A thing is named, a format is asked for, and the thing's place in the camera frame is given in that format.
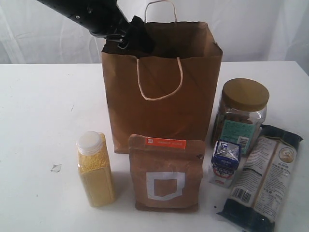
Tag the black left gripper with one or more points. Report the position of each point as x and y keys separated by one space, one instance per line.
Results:
x=104 y=19

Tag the yellow millet plastic bottle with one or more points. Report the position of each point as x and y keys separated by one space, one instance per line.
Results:
x=94 y=163

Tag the clear jar with tan lid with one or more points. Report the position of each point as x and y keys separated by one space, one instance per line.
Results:
x=241 y=111

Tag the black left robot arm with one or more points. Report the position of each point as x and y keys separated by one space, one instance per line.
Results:
x=74 y=10

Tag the brown paper shopping bag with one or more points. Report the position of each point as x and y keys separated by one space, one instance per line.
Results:
x=168 y=93

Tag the white curtain backdrop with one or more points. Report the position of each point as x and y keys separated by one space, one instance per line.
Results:
x=246 y=30

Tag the brown kraft stand-up pouch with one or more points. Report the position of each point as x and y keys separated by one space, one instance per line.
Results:
x=166 y=174

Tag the blue white milk carton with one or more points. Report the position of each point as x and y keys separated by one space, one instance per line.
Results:
x=225 y=161

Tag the small torn paper scrap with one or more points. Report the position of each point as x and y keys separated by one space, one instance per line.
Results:
x=56 y=168

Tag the dark blue noodle package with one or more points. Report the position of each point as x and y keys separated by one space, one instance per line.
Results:
x=256 y=197

